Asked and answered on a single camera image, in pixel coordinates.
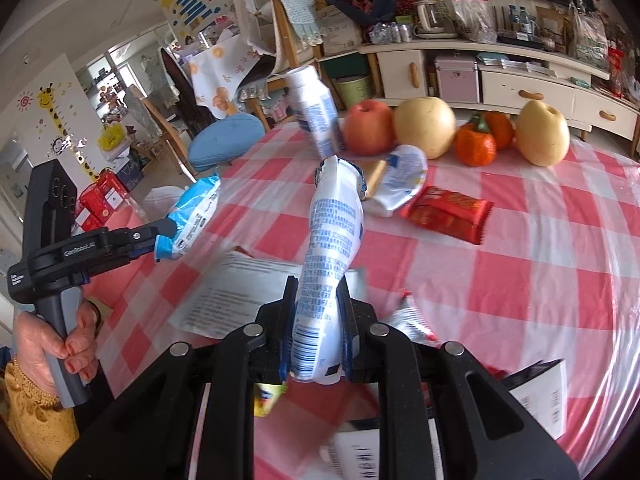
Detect orange persimmon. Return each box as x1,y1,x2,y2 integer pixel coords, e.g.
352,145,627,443
484,110,515,151
454,113,497,167

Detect yellow pear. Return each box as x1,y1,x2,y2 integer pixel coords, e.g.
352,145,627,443
394,96,457,160
515,100,570,167

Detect blue white snack wrapper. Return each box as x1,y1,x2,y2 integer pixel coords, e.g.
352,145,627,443
154,172,221,261

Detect white crumpled foil wrapper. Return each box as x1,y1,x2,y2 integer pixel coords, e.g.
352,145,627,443
363,144,427,218

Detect orange persimmon back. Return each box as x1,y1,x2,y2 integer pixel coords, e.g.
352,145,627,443
484,110,515,151

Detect orange persimmon front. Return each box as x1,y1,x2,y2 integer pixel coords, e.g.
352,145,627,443
454,113,497,167

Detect yellow sleeve forearm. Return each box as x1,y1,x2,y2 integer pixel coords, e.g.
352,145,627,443
1,359,79,479

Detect pink checkered tablecloth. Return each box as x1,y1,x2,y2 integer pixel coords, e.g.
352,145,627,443
99,122,639,474

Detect red gift boxes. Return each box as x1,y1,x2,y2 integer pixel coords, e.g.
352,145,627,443
75,169,128,232

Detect white blue printed pouch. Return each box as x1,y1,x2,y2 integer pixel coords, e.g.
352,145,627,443
291,155,366,384

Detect white blue milk bottle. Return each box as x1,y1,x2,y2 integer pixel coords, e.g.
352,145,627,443
285,65,343,159

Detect gold biscuit packet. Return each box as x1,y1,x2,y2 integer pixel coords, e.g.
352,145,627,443
355,159,387,200

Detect yellow green snack bag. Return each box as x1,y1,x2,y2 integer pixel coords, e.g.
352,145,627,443
254,382,288,418

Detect silver red torn wrapper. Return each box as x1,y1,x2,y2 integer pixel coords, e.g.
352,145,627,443
384,292,439,347

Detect pink storage box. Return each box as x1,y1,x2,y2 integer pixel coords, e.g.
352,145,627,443
434,54,480,103

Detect person's left hand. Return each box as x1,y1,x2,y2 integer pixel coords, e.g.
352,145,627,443
13,300,101,396

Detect red apple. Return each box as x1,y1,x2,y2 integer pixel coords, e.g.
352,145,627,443
342,100,396,156

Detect green waste bin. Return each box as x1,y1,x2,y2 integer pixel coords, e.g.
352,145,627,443
334,75,374,108

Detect red snack packet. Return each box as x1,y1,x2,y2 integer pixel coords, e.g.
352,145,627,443
400,185,494,245

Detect cream electric kettle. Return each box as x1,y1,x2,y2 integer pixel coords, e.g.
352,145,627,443
414,0,458,39

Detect blue cushioned stool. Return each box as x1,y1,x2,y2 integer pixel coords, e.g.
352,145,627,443
188,113,266,172

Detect wooden chair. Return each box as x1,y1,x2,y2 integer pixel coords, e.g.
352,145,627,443
244,0,327,131

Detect white barcode paper box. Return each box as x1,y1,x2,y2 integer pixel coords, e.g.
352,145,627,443
501,359,568,440

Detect giraffe wall sticker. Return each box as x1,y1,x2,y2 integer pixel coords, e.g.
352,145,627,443
37,84,100,182

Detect yellow pear right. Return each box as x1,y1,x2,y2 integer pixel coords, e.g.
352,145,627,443
515,100,570,167

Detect white tv cabinet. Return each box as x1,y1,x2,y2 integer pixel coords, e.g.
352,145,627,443
358,39,639,158

